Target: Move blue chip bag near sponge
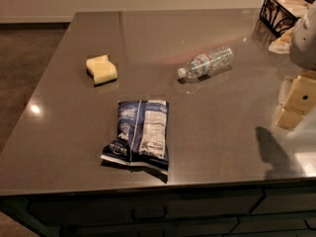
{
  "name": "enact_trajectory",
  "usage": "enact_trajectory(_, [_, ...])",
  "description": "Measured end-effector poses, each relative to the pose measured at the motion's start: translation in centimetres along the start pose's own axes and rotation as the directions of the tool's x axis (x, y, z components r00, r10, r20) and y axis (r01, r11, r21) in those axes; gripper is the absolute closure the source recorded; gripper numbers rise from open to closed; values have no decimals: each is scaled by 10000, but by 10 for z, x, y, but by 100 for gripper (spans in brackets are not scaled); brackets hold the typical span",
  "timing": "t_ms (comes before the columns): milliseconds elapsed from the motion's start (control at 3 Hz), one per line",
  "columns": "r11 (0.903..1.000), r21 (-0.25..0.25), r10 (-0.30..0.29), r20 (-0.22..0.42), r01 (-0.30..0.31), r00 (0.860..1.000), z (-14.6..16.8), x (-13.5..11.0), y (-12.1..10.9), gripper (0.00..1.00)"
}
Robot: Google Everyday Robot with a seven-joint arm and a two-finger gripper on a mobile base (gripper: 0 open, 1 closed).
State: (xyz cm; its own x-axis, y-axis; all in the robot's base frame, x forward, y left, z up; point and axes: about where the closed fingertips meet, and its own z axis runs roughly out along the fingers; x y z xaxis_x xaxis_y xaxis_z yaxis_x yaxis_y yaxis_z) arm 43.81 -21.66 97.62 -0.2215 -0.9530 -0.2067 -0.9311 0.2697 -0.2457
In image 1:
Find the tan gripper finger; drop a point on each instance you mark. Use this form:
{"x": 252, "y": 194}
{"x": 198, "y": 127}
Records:
{"x": 288, "y": 120}
{"x": 299, "y": 94}

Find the blue chip bag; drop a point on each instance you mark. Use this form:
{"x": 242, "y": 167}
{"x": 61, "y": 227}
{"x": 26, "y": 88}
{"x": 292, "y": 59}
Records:
{"x": 141, "y": 140}

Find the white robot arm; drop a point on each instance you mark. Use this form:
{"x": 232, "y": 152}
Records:
{"x": 303, "y": 49}

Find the yellow sponge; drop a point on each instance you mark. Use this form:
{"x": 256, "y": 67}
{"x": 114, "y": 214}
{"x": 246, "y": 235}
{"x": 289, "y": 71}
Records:
{"x": 101, "y": 69}

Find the clear plastic water bottle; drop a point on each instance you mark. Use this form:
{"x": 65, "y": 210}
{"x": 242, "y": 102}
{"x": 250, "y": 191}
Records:
{"x": 207, "y": 63}

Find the dark cabinet drawer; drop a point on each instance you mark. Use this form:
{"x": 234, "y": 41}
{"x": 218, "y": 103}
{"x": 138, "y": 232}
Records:
{"x": 95, "y": 211}

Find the black wire napkin holder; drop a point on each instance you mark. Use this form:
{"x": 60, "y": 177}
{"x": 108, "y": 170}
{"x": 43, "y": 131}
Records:
{"x": 281, "y": 15}

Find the black drawer handle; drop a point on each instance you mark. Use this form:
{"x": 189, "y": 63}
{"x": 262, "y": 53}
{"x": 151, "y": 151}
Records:
{"x": 149, "y": 213}

